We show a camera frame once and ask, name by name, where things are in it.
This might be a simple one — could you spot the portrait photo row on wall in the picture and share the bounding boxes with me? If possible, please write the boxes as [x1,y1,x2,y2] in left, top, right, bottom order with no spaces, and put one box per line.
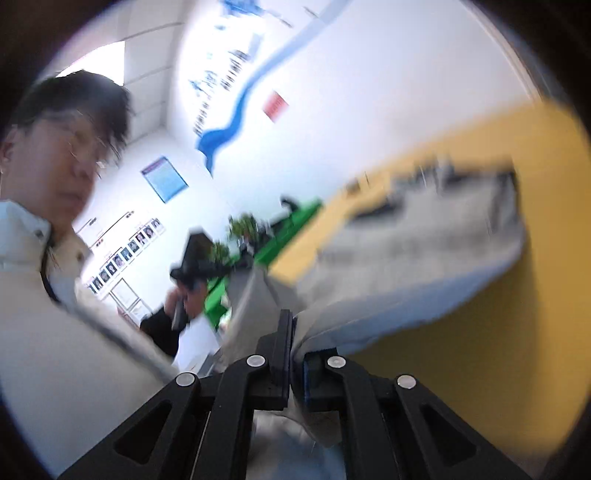
[81,211,164,298]

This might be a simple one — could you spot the person's left hand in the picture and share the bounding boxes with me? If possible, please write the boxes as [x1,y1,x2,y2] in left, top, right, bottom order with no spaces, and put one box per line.
[163,282,207,321]

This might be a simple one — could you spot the person's head with glasses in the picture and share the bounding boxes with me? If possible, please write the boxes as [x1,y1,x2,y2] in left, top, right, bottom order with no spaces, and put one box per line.
[1,70,130,237]

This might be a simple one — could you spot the black device on green table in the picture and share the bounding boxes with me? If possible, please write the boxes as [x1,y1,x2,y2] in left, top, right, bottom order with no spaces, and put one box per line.
[270,196,301,234]

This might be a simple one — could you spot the blue wall poster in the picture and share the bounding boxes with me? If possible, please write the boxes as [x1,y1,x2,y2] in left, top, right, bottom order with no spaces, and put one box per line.
[140,156,188,203]

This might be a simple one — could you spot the red wall notice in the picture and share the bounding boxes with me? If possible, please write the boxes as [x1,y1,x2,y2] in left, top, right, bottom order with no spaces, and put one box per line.
[263,92,288,123]

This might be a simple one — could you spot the potted green plant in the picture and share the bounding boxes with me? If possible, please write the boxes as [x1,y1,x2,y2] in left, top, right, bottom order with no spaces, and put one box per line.
[228,213,267,246]
[208,241,231,266]

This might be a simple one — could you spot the person's beige vest torso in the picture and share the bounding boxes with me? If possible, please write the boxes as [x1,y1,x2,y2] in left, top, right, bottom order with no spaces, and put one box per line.
[1,201,178,477]

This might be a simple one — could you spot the beige and black jacket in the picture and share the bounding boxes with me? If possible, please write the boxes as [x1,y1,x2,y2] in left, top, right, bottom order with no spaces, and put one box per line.
[221,164,526,479]

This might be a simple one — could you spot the blue wave wall decal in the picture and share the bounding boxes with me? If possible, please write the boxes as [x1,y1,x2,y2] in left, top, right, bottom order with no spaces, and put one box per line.
[197,1,349,176]

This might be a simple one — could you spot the potted green plant near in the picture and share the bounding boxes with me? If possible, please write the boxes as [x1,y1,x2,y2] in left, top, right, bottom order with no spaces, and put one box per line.
[208,241,231,266]

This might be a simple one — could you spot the potted green plant far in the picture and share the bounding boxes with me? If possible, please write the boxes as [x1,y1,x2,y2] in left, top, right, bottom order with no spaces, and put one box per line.
[228,213,267,246]

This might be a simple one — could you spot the framed certificates on wall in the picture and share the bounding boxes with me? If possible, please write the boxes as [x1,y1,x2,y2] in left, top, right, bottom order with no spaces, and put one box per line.
[102,279,151,327]

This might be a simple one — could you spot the green cloth covered table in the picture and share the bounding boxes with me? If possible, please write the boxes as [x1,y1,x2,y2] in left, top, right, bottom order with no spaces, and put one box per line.
[204,200,322,331]

